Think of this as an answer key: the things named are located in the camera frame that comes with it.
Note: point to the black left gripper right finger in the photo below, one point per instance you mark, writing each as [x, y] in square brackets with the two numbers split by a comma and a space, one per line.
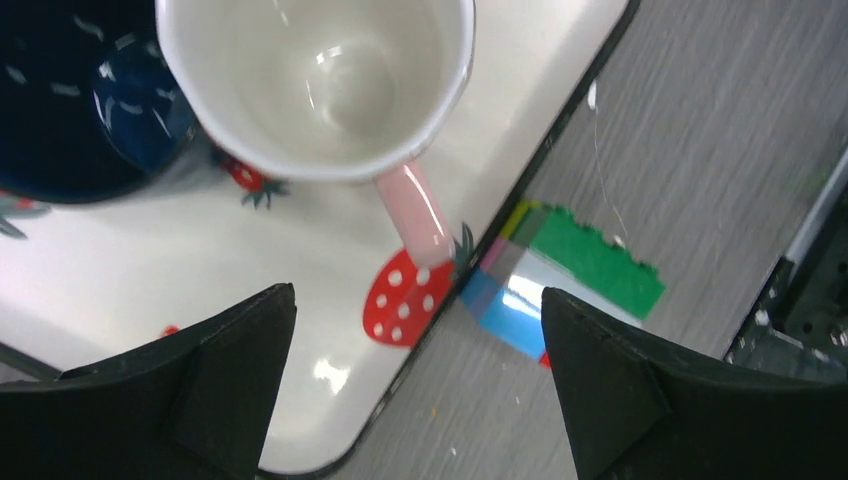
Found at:
[637, 406]

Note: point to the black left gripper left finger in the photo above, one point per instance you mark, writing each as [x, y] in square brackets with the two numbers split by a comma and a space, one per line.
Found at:
[192, 405]

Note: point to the cream tray with black rim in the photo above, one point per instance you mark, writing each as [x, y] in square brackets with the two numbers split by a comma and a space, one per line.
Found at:
[83, 284]

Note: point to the multicolour toy brick block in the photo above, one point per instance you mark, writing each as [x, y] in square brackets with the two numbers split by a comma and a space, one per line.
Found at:
[543, 245]

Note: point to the pink mug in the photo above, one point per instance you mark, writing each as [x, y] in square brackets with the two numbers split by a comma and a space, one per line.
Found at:
[329, 91]

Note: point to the dark blue mug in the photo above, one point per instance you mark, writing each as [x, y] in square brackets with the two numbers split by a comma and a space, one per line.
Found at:
[90, 111]

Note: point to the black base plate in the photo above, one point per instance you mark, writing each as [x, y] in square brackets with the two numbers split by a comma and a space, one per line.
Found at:
[797, 327]

